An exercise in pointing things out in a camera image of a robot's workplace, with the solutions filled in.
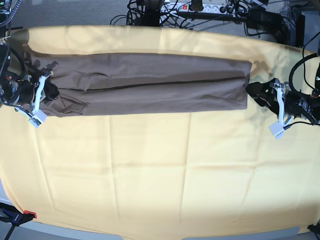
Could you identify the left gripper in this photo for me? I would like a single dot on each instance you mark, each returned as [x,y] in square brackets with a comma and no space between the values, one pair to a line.
[270,89]

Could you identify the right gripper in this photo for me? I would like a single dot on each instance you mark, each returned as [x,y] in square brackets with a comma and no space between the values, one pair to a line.
[27,90]

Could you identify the brown T-shirt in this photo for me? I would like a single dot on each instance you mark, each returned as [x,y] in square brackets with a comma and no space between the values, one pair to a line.
[141,83]

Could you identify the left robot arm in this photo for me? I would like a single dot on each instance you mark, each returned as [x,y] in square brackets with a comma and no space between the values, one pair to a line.
[310,106]

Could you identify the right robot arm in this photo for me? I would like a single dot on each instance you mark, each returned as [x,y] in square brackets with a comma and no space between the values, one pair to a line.
[8,79]

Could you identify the black power adapter box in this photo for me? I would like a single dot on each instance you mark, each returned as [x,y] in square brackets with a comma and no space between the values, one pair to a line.
[263,17]

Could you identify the yellow table cloth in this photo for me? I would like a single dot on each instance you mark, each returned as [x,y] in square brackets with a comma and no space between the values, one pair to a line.
[166,176]

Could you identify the white power strip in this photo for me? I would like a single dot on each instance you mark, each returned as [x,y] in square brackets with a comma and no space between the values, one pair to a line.
[207,9]

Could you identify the blue red table clamp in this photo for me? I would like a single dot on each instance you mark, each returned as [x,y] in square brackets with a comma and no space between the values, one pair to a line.
[10,214]

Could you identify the black clamp right corner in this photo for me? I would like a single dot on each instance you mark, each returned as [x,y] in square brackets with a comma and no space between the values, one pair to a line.
[315,228]

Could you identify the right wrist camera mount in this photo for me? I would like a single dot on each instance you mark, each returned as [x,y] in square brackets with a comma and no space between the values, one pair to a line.
[35,116]

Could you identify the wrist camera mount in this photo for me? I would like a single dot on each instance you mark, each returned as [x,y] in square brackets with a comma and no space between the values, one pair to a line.
[278,128]
[35,116]

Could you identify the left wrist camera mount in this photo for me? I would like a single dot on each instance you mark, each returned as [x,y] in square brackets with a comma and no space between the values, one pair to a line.
[278,128]

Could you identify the black centre stand post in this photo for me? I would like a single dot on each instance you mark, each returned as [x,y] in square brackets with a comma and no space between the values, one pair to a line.
[151,14]

